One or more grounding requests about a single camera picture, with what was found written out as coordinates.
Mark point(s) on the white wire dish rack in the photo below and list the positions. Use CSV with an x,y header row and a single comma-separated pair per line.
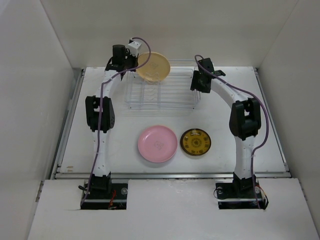
x,y
173,93

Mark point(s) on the aluminium table frame rail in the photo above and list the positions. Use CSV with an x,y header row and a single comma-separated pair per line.
x,y
182,174

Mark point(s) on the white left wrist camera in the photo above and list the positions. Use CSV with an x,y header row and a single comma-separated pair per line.
x,y
134,47

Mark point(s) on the yellow black patterned plate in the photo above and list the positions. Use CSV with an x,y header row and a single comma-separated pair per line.
x,y
195,142

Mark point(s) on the tan plate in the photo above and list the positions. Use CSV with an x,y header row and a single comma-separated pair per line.
x,y
156,69

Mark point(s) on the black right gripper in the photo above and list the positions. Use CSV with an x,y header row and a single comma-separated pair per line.
x,y
195,84

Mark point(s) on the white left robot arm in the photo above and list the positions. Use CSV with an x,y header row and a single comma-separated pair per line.
x,y
100,115

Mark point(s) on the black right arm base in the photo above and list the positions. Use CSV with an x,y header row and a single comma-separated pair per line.
x,y
229,197

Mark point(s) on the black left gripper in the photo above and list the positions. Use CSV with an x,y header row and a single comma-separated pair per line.
x,y
134,57

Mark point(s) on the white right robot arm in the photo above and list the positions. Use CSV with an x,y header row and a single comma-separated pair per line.
x,y
244,122

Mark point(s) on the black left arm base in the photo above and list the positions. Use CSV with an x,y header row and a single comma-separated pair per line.
x,y
114,198

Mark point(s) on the pink plate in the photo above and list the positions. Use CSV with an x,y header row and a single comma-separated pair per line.
x,y
157,144

